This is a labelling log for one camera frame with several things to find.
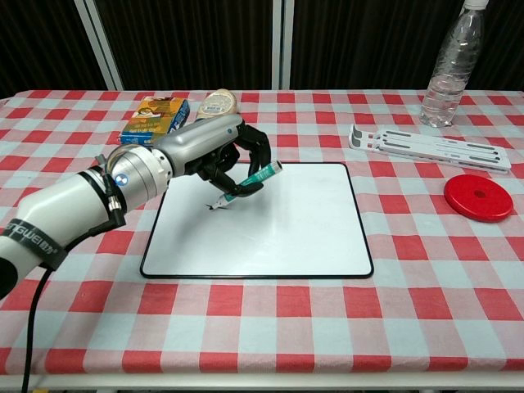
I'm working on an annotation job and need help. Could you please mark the green whiteboard marker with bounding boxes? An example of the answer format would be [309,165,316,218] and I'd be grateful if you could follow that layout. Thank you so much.
[207,160,283,211]

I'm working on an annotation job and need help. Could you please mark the white folding laptop stand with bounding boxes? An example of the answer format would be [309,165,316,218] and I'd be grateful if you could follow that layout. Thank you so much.
[348,124,513,175]

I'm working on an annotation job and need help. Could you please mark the red white checkered tablecloth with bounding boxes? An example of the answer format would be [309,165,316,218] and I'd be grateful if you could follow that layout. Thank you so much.
[0,88,524,376]

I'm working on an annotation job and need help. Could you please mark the beige squeeze bottle blue cap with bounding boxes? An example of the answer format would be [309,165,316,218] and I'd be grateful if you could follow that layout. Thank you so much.
[196,88,239,123]

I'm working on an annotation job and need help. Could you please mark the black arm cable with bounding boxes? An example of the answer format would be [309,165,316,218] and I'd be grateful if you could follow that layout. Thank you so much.
[20,154,128,393]

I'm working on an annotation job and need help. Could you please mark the clear plastic water bottle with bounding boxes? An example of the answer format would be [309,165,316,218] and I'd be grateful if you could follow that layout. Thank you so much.
[418,0,490,129]

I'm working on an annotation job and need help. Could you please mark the white board with black frame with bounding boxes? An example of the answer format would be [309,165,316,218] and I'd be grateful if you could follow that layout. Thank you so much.
[139,162,374,280]

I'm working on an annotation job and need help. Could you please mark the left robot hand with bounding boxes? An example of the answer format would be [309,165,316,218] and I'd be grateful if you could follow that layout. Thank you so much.
[154,113,273,198]

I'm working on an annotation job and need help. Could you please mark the white vertical frame post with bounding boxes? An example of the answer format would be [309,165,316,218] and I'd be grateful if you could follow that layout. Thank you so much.
[73,0,125,92]
[271,0,295,91]

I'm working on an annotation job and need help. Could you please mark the red round disc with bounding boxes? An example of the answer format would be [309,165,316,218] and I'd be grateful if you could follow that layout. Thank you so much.
[444,174,514,224]

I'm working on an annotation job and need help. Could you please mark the yellow and blue snack box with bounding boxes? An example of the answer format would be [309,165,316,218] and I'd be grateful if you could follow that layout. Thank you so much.
[119,96,191,147]

